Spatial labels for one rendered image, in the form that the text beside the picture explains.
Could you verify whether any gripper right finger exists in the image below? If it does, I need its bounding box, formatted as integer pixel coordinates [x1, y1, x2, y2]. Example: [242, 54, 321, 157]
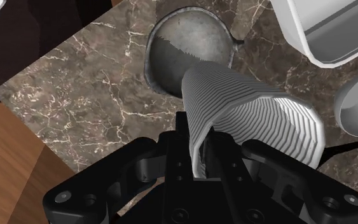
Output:
[202, 130, 358, 224]

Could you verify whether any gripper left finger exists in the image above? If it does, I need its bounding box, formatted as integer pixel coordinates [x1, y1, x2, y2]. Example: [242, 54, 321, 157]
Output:
[42, 111, 196, 224]

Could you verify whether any white ribbed cup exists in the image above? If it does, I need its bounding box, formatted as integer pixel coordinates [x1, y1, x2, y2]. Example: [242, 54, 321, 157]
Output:
[181, 60, 326, 179]

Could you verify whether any white rectangular box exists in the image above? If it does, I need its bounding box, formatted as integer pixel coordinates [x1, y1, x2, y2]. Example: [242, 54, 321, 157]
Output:
[270, 0, 358, 69]

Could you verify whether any grey metal bowl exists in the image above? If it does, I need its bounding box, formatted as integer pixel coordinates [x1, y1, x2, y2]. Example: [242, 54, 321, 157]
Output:
[143, 6, 245, 99]

